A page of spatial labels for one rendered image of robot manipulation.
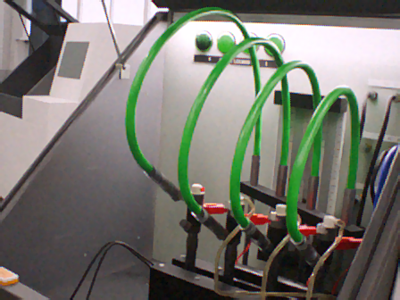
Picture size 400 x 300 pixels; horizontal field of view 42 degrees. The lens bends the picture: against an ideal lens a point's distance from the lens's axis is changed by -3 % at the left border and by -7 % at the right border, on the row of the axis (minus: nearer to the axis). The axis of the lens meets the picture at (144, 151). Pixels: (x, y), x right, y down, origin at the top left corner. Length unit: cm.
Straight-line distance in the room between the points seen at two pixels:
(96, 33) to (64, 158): 276
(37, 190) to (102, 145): 19
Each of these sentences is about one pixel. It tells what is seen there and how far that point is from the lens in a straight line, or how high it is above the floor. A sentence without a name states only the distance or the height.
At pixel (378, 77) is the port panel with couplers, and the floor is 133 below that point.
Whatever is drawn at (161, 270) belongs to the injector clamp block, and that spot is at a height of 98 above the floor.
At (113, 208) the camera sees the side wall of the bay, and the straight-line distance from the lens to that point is 123.
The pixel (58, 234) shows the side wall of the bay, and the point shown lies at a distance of 113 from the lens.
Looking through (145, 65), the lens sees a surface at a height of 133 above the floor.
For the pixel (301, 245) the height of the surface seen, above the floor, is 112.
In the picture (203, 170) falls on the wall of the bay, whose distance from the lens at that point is 124.
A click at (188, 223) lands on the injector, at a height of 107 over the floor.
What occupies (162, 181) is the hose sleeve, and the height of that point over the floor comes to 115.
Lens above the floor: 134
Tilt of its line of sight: 10 degrees down
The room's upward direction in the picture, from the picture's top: 3 degrees clockwise
